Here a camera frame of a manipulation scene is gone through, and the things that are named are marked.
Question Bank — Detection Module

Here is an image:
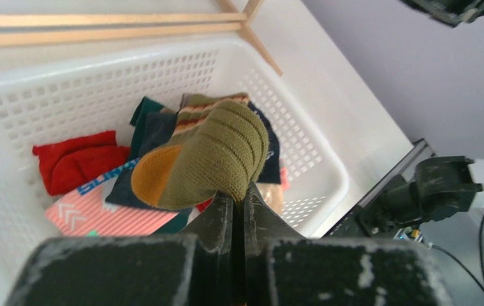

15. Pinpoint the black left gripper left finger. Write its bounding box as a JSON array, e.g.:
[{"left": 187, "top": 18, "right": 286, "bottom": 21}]
[{"left": 182, "top": 193, "right": 234, "bottom": 254}]

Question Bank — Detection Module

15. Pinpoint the red hanging sock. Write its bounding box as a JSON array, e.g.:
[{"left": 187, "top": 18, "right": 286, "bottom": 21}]
[{"left": 32, "top": 130, "right": 131, "bottom": 196}]

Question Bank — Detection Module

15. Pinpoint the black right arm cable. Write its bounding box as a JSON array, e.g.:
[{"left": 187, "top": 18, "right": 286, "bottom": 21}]
[{"left": 429, "top": 206, "right": 484, "bottom": 306}]

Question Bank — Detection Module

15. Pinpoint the white plastic basket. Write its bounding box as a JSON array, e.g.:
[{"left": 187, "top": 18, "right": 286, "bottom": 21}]
[{"left": 0, "top": 37, "right": 350, "bottom": 275}]

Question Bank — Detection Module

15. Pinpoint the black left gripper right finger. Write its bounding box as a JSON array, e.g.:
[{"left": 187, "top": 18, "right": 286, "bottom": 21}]
[{"left": 244, "top": 183, "right": 304, "bottom": 256}]

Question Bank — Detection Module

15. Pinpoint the navy sock white lettering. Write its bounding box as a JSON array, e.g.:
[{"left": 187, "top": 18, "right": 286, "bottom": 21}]
[{"left": 248, "top": 101, "right": 281, "bottom": 184}]

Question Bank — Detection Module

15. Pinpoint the wooden hanging rack frame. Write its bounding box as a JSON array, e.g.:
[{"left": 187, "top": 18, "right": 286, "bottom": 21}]
[{"left": 0, "top": 1, "right": 283, "bottom": 75}]

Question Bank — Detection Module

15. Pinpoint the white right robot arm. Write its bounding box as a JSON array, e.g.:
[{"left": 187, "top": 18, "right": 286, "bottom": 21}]
[{"left": 358, "top": 1, "right": 484, "bottom": 229}]

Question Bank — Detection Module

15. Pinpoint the navy blue sock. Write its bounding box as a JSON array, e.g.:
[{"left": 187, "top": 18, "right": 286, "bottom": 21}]
[{"left": 105, "top": 116, "right": 185, "bottom": 212}]

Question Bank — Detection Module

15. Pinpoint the dark teal sock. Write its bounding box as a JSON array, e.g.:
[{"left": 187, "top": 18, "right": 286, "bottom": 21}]
[{"left": 128, "top": 97, "right": 177, "bottom": 161}]

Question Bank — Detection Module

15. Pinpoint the olive sock orange heel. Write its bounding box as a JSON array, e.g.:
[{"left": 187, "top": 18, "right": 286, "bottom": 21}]
[{"left": 130, "top": 93, "right": 270, "bottom": 211}]

